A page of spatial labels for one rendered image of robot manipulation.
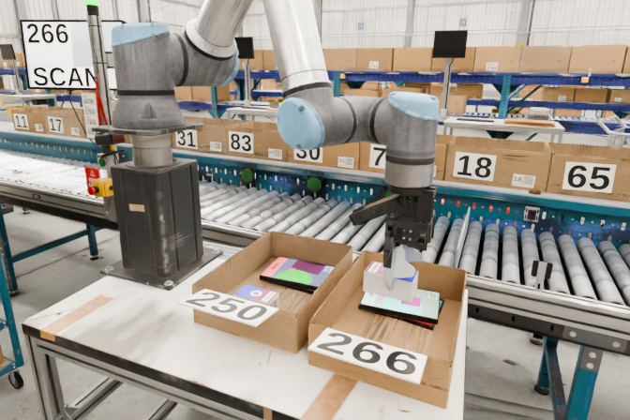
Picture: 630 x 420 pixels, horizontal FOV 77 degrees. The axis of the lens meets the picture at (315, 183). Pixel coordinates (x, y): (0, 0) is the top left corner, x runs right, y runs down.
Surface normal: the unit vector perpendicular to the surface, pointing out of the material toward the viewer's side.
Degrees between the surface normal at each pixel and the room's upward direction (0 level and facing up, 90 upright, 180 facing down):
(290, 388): 0
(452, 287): 90
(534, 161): 90
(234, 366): 0
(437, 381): 90
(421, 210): 90
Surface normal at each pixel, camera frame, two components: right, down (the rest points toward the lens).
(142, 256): -0.36, 0.25
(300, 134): -0.69, 0.26
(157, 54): 0.71, 0.18
